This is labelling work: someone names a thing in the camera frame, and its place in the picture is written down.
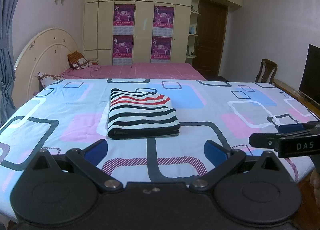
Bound grey curtain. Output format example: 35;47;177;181
0;0;18;125

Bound patterned small pillow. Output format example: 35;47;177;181
37;72;65;88

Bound wooden chair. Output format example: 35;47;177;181
255;59;278;84

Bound lower right purple poster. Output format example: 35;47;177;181
150;36;171;64

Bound pink bed cover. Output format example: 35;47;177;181
61;63;205;81

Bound upper left purple poster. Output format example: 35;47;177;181
113;4;135;36

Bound black television screen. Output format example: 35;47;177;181
299;44;320;105

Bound cream round headboard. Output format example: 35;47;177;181
12;28;79;108

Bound striped knit sweater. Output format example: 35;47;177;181
107;88;181;140

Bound corner wall shelves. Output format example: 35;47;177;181
185;4;201;65

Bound cream wardrobe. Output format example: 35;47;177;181
84;0;243;65

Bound purple poster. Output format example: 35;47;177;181
152;5;175;38
112;35;133;66
150;36;171;64
113;4;135;36

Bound lower left purple poster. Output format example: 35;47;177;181
112;35;133;66

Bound upper right purple poster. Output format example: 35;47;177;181
152;5;175;38

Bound orange plush pillow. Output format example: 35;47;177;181
68;51;92;70

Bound dark wooden door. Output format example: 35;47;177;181
193;0;228;80

